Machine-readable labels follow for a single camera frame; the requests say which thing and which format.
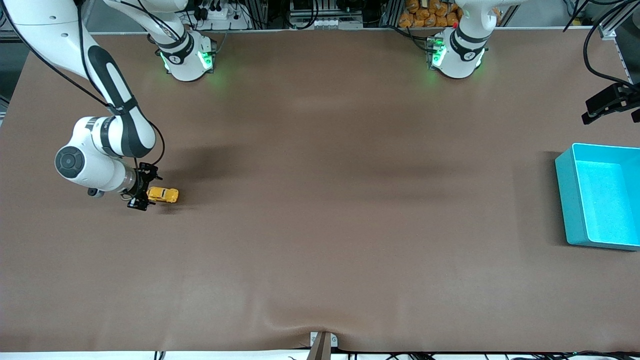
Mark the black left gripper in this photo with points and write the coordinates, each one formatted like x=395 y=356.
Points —
x=606 y=101

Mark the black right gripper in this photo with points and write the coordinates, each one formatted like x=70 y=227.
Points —
x=141 y=186

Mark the yellow beetle toy car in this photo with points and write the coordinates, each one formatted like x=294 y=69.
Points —
x=164 y=195

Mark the teal plastic bin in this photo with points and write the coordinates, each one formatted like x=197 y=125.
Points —
x=600 y=200

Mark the brown table mat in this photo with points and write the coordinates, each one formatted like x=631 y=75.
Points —
x=320 y=225

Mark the white power strip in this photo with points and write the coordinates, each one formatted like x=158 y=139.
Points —
x=220 y=15

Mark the orange items pile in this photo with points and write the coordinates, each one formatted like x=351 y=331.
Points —
x=425 y=14

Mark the metal table clamp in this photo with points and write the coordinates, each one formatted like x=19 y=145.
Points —
x=322 y=345

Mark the grey control equipment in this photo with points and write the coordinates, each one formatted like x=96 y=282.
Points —
x=325 y=15

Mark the aluminium frame profile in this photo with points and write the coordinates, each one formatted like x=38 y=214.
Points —
x=620 y=50

